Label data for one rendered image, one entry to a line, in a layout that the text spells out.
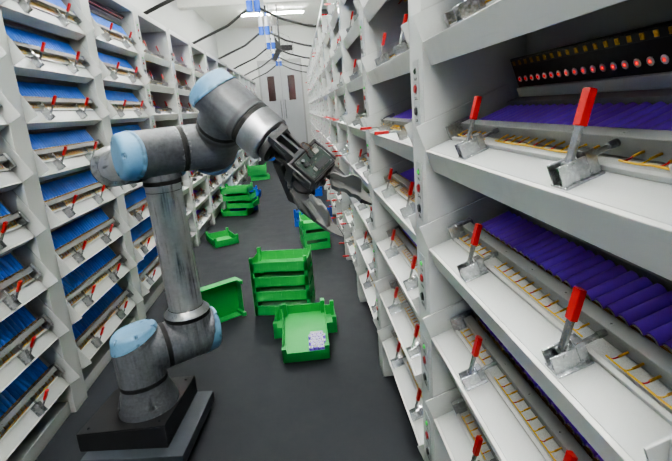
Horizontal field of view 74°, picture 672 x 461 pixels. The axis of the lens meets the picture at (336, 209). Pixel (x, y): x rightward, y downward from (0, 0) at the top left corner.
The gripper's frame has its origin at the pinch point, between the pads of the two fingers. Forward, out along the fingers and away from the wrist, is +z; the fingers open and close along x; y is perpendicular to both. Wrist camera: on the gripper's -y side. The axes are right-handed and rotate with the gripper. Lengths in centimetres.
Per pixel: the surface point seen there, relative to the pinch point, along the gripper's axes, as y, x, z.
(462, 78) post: 10.5, 31.8, -1.7
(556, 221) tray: 37.3, -1.8, 17.5
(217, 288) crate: -167, -9, -36
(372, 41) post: -40, 70, -36
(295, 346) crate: -131, -8, 13
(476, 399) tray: 0.2, -10.3, 35.5
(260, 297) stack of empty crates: -164, 2, -16
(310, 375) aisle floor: -116, -14, 24
